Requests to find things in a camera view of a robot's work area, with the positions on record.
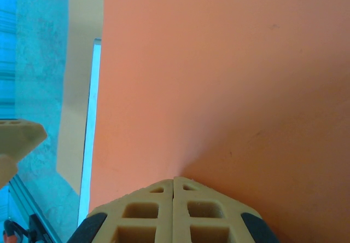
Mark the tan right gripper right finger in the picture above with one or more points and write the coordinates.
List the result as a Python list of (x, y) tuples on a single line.
[(207, 221)]

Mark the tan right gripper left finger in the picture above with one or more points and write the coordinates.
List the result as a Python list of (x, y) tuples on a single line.
[(142, 221)]

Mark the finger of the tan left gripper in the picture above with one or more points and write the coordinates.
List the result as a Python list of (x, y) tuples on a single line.
[(22, 137), (6, 172)]

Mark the aluminium mounting rail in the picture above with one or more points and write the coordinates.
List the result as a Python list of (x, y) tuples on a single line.
[(30, 202)]

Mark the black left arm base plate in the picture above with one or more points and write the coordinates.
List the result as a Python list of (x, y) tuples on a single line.
[(41, 228)]

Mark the striped translucent enclosure panel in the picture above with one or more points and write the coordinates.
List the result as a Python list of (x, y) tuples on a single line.
[(6, 48)]

